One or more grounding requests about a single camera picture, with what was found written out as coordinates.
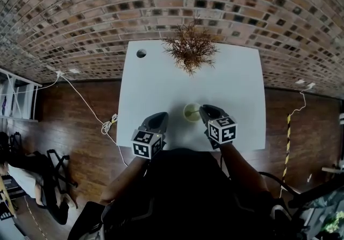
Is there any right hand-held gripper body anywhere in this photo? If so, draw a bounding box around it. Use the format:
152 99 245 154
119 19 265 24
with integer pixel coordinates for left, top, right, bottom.
204 115 239 150

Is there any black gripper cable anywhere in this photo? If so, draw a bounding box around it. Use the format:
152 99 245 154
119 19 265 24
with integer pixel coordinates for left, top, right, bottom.
220 147 302 197

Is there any white table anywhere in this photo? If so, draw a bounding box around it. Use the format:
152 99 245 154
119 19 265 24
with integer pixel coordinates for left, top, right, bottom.
116 40 267 153

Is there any person's right forearm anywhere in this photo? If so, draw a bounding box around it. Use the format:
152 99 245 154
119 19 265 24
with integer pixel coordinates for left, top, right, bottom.
220 141 270 194

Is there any yellow black striped strip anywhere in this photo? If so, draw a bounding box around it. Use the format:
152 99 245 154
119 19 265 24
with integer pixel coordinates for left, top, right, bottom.
282 114 292 184

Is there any white cable to shelf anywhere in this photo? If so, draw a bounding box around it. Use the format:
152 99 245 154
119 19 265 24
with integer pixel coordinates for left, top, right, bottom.
0 75 60 98

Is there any thin white cable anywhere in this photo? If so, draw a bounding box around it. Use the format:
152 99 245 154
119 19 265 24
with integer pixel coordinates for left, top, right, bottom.
279 88 307 200

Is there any green plant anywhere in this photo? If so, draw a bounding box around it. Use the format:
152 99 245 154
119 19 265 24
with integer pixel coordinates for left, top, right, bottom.
321 211 344 235

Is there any white metal shelf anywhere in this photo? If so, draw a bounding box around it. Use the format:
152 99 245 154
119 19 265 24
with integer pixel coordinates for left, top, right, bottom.
0 68 43 121

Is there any black office chair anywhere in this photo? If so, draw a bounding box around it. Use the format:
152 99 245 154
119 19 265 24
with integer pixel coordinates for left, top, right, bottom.
8 131 79 207

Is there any pale cup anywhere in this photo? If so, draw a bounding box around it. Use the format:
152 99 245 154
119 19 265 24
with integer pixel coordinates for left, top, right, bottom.
183 102 202 123

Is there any brown dried potted plant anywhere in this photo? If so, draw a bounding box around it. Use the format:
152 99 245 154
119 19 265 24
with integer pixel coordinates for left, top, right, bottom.
162 16 220 76

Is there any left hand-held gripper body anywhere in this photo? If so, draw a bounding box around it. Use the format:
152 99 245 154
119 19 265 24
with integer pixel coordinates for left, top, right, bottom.
131 122 168 159

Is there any coiled white extension cord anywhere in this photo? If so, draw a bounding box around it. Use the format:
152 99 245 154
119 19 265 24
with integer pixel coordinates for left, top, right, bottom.
101 113 119 135

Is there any long white floor cable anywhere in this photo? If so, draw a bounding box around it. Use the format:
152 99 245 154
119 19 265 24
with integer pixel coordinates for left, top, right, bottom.
58 74 130 167

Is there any person's left forearm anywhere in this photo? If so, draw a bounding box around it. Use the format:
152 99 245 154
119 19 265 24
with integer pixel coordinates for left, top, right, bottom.
99 156 151 207

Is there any person's black clothing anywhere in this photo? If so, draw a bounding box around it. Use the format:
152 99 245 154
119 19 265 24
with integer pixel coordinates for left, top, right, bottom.
68 148 294 240

